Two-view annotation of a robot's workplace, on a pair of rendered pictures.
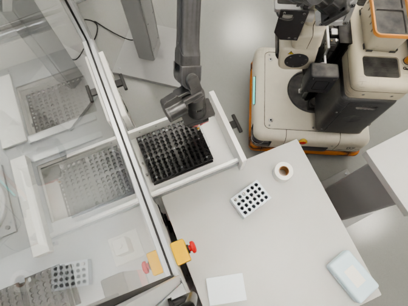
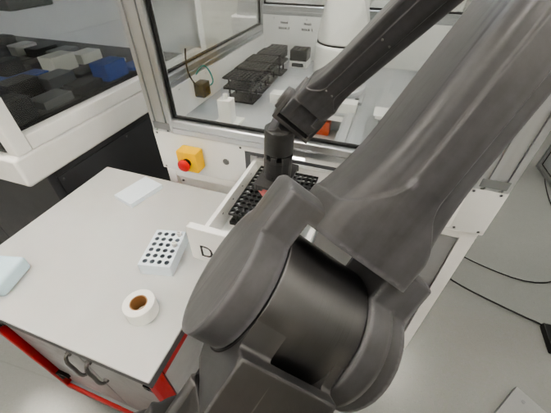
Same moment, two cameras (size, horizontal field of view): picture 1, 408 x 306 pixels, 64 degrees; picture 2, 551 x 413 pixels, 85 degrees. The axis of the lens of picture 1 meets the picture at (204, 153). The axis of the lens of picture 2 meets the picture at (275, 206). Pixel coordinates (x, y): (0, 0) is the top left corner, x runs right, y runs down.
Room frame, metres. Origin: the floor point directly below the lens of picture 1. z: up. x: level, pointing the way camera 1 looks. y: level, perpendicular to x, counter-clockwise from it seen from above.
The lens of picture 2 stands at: (0.79, -0.36, 1.40)
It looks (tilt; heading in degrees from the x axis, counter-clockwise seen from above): 41 degrees down; 132
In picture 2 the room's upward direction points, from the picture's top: straight up
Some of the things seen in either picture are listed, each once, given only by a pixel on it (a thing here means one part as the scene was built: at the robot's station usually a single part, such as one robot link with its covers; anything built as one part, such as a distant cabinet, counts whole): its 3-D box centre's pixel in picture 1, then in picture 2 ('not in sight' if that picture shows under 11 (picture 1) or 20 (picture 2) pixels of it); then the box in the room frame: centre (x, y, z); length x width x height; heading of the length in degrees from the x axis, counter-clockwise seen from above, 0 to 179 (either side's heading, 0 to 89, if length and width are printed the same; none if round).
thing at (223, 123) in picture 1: (226, 130); (247, 256); (0.45, -0.08, 0.87); 0.29 x 0.02 x 0.11; 23
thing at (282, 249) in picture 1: (251, 246); (155, 309); (0.07, -0.22, 0.38); 0.62 x 0.58 x 0.76; 23
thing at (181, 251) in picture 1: (181, 251); (190, 159); (0.03, 0.07, 0.88); 0.07 x 0.05 x 0.07; 23
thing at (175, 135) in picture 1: (175, 150); (276, 202); (0.38, 0.10, 0.87); 0.22 x 0.18 x 0.06; 113
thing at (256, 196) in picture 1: (250, 199); (164, 251); (0.22, -0.17, 0.78); 0.12 x 0.08 x 0.04; 126
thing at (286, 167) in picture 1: (282, 172); (140, 307); (0.32, -0.30, 0.78); 0.07 x 0.07 x 0.04
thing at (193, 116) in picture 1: (196, 108); (277, 166); (0.45, 0.02, 1.06); 0.10 x 0.07 x 0.07; 111
